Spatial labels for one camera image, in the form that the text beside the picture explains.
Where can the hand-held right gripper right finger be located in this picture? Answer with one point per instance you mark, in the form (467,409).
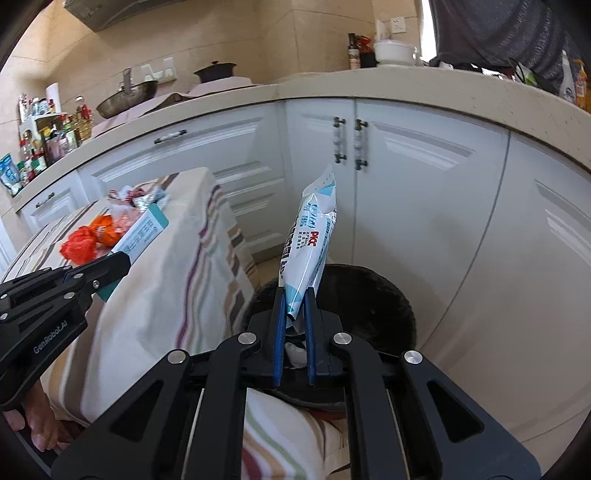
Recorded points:
(311,341)

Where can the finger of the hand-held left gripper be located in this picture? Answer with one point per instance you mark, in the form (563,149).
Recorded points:
(106,272)
(37,279)

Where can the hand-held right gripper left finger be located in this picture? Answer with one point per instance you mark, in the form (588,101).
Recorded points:
(278,341)

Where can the white teal carton box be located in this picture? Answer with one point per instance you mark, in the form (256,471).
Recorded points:
(147,226)

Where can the black round trash bin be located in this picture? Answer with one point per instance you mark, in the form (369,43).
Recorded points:
(369,295)

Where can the white blue snack bag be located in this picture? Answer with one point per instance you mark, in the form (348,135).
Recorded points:
(309,230)

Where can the person's left hand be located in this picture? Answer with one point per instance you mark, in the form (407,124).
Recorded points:
(37,424)

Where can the red wrapper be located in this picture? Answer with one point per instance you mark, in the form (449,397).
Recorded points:
(78,244)

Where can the orange wrapper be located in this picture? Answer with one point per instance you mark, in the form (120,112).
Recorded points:
(106,230)

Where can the pink plastic bag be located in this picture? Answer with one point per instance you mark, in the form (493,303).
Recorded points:
(127,217)

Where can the striped tablecloth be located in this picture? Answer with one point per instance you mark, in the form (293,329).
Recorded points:
(175,277)

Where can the silver wrapper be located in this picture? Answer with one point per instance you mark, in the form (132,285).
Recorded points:
(145,201)

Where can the group of condiment bottles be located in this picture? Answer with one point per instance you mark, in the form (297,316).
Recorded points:
(51,138)

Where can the metal wok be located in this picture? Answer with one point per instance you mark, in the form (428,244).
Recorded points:
(124,99)

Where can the white paper towel roll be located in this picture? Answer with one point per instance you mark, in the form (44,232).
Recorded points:
(53,97)

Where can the white kitchen cabinet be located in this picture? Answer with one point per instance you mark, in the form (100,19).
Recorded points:
(438,207)

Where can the pink stove cover cloth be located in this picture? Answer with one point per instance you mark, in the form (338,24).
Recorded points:
(184,99)

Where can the black clay pot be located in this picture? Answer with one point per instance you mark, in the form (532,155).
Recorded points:
(214,73)

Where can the grey range hood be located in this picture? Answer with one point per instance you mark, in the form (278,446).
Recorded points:
(101,11)

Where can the tall dark sauce bottle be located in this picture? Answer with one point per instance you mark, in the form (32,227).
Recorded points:
(354,53)

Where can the white rice cooker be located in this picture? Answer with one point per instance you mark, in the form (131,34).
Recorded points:
(392,50)

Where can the dark grey cloth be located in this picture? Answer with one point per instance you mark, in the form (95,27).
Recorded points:
(489,32)

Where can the white spray bottle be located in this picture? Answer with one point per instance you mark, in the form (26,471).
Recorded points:
(567,83)

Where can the yellow bottle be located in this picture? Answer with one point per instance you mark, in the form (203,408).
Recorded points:
(581,87)

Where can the white double wall outlet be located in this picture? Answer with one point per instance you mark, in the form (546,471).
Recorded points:
(159,68)

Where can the white single wall outlet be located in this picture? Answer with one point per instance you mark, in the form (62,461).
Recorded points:
(398,25)

